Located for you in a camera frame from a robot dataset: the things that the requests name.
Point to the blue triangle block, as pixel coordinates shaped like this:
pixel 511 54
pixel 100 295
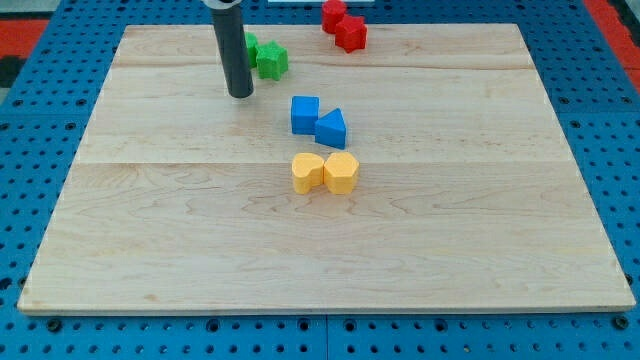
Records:
pixel 330 129

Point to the yellow heart block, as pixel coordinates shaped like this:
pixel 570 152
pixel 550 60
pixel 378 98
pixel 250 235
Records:
pixel 307 172

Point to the red cylinder block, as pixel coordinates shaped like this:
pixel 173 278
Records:
pixel 332 12

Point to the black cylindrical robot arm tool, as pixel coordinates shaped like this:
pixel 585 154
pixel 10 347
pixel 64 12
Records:
pixel 228 26

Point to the yellow hexagon block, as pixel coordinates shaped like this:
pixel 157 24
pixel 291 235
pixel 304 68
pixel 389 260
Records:
pixel 341 171

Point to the red star block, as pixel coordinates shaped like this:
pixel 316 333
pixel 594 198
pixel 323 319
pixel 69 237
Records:
pixel 351 33

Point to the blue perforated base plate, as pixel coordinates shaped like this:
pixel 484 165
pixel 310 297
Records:
pixel 48 106

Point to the green round block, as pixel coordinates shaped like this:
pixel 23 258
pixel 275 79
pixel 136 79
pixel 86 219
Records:
pixel 252 44

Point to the blue cube block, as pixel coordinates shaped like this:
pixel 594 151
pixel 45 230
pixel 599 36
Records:
pixel 304 113

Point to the light wooden board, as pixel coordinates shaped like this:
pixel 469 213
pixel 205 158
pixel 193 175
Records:
pixel 180 199

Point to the green star block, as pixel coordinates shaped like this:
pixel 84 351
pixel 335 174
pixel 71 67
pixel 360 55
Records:
pixel 272 60

